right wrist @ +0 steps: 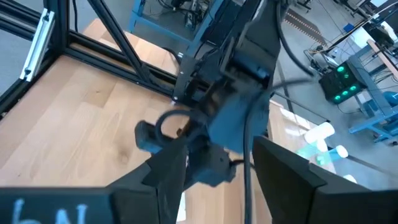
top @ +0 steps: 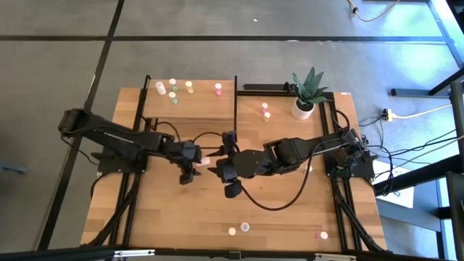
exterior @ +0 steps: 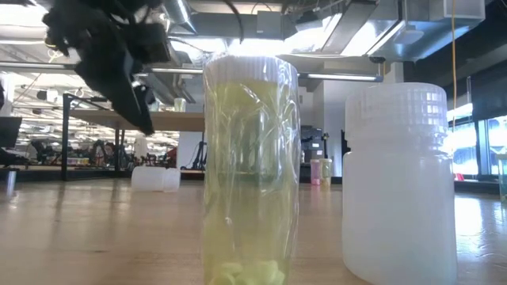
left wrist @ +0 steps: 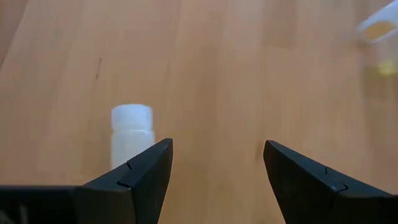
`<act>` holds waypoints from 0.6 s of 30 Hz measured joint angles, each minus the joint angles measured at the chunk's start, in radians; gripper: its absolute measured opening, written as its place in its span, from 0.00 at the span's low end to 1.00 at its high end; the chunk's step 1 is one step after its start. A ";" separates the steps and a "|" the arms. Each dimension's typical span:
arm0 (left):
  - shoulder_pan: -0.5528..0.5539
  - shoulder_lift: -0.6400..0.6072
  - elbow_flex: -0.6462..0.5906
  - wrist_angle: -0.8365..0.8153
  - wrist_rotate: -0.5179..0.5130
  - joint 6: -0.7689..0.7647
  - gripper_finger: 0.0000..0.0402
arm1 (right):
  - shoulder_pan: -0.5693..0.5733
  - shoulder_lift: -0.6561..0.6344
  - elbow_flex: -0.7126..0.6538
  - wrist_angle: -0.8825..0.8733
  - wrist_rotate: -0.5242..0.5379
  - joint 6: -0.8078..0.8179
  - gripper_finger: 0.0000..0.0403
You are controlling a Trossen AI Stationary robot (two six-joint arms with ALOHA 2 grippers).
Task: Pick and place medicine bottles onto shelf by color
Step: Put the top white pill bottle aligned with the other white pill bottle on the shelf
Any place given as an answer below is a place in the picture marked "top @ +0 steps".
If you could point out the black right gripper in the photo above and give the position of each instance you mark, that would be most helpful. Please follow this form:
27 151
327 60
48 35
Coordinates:
230 170

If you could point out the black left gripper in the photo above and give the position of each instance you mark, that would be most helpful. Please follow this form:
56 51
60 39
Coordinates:
188 152

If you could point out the yellow medicine bottle white cap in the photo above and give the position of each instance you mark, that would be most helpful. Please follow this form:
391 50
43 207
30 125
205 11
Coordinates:
189 86
267 116

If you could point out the large translucent white bottle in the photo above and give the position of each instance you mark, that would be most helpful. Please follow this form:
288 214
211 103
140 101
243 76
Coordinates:
160 87

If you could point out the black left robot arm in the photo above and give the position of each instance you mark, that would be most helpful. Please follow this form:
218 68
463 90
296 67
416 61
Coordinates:
108 134

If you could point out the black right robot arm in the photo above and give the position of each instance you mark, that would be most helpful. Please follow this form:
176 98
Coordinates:
282 156

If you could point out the wooden shelf with black legs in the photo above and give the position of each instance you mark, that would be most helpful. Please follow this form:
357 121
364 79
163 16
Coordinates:
203 105

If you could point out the opaque white medicine bottle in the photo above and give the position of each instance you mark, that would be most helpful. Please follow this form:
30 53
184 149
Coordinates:
244 227

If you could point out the white round bottle cap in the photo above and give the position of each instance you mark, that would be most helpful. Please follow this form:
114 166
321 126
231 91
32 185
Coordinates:
232 231

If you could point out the green succulent in white pot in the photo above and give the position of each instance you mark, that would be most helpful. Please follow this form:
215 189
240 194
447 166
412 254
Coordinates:
303 110

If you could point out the power strip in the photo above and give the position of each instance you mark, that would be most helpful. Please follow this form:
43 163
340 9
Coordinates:
387 114

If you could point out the white paper sheet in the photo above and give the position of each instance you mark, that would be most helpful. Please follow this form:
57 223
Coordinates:
398 197

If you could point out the grey floor object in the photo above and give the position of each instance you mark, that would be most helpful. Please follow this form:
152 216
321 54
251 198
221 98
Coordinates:
12 167

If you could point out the black desk leg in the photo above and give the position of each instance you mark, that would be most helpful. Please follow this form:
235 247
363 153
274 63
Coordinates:
413 92

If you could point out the dark desk panel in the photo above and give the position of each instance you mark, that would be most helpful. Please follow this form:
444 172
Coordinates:
456 217
457 127

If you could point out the long black frame bar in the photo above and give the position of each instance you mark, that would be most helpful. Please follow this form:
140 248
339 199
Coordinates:
195 252

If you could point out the black aluminium frame rails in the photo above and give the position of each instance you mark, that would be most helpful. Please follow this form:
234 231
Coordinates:
337 214
129 217

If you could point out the short black frame bar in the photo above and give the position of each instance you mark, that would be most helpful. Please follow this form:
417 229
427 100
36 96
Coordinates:
264 93

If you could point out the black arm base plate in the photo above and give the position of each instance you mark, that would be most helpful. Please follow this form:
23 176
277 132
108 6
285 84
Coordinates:
364 170
108 167

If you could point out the silver metal bracket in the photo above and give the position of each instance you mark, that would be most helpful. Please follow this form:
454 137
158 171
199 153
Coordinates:
134 253
335 257

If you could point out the black diagonal desk frame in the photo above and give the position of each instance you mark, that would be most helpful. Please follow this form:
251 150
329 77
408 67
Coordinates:
417 177

